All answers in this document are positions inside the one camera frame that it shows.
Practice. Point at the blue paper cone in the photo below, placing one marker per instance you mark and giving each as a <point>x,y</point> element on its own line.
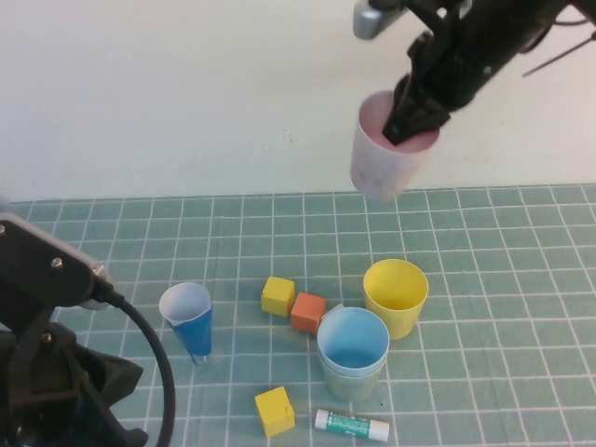
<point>195,335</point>

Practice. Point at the green checkered tablecloth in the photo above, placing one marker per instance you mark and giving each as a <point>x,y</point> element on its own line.
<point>465,288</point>

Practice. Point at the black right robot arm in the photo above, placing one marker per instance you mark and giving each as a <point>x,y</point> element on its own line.
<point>554,18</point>

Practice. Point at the white green glue stick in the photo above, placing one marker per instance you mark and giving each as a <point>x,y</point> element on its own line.
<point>351,424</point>

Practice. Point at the pale green plastic cup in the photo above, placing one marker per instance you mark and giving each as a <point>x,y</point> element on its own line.
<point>349,386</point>

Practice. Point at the orange wooden cube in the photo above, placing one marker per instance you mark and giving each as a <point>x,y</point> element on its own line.
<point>307,313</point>

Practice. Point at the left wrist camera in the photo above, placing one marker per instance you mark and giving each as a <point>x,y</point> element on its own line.
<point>42,274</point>

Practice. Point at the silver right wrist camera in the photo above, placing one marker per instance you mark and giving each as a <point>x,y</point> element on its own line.
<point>372,21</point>

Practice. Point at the yellow plastic cup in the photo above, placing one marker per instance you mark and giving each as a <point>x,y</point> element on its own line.
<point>396,316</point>

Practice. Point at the small white block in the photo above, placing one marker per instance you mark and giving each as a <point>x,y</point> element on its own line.
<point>333,311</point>

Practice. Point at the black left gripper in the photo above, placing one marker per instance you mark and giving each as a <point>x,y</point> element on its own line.
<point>42,410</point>

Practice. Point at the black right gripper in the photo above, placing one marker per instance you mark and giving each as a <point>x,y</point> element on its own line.
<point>458,60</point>

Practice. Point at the yellow notched wooden cube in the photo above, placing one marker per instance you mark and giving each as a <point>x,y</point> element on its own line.
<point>277,298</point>
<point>274,414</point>

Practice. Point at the pink plastic cup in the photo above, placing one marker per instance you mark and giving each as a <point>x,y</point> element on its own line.
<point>382,167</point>

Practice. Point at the light blue plastic cup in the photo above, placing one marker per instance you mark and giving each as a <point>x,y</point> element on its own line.
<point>354,340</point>

